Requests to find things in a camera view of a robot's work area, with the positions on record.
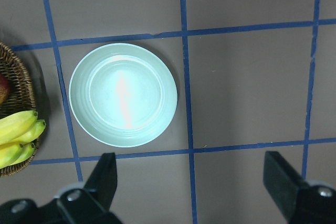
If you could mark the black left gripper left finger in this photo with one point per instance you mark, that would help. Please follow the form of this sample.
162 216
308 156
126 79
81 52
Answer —
89 203

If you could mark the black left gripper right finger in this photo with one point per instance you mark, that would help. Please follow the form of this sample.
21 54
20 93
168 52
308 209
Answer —
299 200

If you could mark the light green plate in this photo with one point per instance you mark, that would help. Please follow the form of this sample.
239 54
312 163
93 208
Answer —
122 95

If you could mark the yellow banana bunch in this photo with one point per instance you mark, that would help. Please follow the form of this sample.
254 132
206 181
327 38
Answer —
18 131

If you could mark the woven wicker basket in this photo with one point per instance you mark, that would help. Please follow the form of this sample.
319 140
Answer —
22 97

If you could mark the red apple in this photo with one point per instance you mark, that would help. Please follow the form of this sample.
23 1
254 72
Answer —
4 88

